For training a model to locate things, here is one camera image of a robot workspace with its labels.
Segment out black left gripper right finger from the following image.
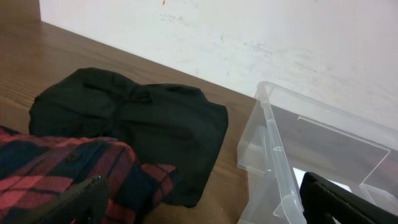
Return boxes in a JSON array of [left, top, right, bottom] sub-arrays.
[[300, 172, 397, 224]]

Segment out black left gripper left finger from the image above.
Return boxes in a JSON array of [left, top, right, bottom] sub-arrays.
[[18, 175, 109, 224]]

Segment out red navy plaid shirt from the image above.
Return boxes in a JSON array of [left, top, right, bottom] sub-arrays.
[[1, 126, 181, 223]]

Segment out large black garment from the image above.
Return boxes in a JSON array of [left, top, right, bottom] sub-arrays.
[[29, 68, 228, 208]]

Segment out white label in bin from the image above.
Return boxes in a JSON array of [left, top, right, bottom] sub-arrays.
[[292, 167, 353, 194]]

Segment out clear plastic storage bin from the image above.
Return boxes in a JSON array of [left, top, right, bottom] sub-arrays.
[[237, 82, 397, 224]]

